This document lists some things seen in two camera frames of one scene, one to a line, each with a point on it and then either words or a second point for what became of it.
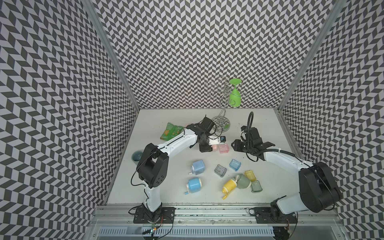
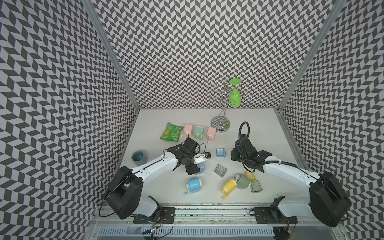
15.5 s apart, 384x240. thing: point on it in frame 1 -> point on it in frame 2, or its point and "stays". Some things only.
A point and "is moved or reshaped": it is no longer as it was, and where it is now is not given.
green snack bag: x=171 y=130 stays
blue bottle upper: x=197 y=167 stays
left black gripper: x=205 y=148 -> x=192 y=169
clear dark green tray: x=255 y=186 stays
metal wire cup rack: x=220 y=85 stays
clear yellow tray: x=250 y=175 stays
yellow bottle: x=229 y=185 stays
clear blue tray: x=235 y=164 -> x=220 y=152
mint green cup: x=226 y=127 is moved or reshaped
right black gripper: x=236 y=146 -> x=233 y=154
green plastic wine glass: x=235 y=98 stays
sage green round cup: x=243 y=181 stays
